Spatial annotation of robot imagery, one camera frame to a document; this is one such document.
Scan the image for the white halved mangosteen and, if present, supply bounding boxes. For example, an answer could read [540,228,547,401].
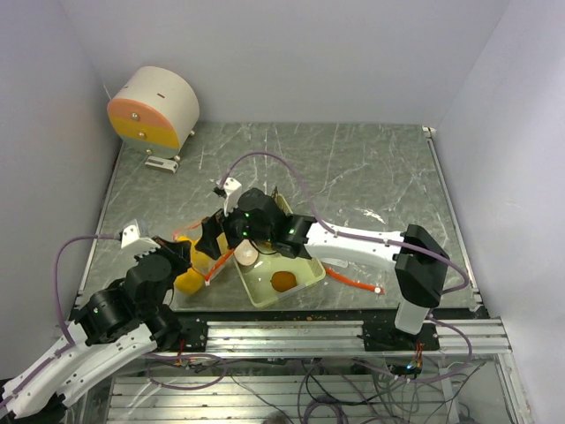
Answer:
[234,239,259,266]

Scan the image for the yellow pear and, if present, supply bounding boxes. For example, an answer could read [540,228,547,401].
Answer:
[174,269,205,295]
[176,235,200,267]

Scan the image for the white corner clip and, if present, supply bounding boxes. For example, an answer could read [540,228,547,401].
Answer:
[422,125,437,140]

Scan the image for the brown kiwi fruit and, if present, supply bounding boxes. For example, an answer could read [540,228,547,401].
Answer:
[270,271,298,292]

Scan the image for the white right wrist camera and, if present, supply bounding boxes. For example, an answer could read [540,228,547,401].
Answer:
[214,178,243,216]

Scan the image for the pale cream pear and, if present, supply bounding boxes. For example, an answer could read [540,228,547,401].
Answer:
[191,251,214,275]

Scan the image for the tangled cables under table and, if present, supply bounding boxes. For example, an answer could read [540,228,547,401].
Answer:
[140,348,491,424]

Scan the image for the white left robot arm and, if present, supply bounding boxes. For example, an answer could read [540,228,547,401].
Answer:
[1,237,192,422]

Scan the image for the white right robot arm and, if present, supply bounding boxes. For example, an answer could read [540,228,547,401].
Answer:
[196,188,449,350]

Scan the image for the aluminium extrusion frame rail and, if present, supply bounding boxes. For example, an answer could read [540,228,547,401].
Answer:
[176,318,513,359]

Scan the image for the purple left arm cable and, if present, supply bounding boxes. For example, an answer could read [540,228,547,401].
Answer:
[0,233,123,407]

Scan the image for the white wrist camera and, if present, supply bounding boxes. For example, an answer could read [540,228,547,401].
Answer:
[120,219,159,259]
[214,178,243,216]

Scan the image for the clear bag orange zipper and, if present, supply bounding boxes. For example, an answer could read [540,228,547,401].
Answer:
[172,218,233,289]

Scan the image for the round white drawer cabinet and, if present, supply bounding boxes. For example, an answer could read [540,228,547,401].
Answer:
[107,66,200,159]

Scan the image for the small white metal bracket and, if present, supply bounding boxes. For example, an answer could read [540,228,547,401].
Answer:
[145,155,178,174]

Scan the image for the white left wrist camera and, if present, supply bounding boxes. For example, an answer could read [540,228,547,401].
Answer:
[120,219,159,259]

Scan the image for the yellow pear top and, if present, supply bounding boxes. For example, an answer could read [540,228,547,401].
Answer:
[176,235,200,267]

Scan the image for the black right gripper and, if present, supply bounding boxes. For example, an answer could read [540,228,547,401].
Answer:
[195,193,274,259]

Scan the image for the pale green plastic basket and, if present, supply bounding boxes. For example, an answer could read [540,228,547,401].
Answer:
[233,191,326,308]

